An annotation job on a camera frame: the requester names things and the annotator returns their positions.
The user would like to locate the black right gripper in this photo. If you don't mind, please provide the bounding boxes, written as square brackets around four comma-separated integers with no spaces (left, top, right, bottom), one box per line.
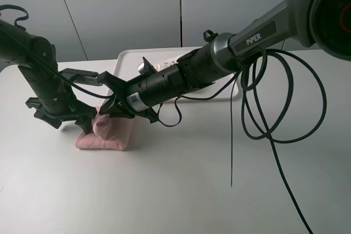
[98,58,184,123]

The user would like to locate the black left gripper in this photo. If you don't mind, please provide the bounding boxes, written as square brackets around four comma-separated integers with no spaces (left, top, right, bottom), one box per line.
[18,66,97,133]

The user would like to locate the pink terry towel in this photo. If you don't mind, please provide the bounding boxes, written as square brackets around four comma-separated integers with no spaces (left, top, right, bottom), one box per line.
[75,107,134,151]

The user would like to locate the cream white terry towel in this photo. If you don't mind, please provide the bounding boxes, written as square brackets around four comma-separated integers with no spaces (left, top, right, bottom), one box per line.
[153,58,178,72]

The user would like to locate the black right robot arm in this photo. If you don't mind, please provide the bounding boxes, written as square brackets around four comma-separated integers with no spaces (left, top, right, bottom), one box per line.
[98,0,350,122]

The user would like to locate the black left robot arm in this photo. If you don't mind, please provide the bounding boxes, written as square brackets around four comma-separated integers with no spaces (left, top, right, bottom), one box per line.
[1,21,97,134]

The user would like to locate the white rectangular plastic tray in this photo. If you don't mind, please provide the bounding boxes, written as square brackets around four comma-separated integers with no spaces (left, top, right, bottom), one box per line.
[113,47,242,101]

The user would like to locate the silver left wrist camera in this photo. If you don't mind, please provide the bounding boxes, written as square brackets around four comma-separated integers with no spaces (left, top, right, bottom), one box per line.
[60,68,103,87]

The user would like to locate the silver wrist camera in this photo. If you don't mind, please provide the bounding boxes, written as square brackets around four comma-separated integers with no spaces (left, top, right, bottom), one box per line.
[138,62,148,75]
[60,68,103,87]

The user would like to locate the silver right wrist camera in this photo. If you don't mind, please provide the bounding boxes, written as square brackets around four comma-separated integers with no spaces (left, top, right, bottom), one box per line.
[138,62,148,75]

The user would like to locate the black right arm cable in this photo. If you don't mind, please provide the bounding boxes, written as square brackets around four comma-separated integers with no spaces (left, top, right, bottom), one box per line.
[157,30,329,234]

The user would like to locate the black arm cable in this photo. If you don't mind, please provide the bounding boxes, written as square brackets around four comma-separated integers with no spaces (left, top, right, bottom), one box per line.
[157,30,329,234]
[0,4,116,99]

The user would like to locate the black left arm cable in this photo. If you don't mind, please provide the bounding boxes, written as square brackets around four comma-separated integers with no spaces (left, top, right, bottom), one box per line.
[0,4,116,99]

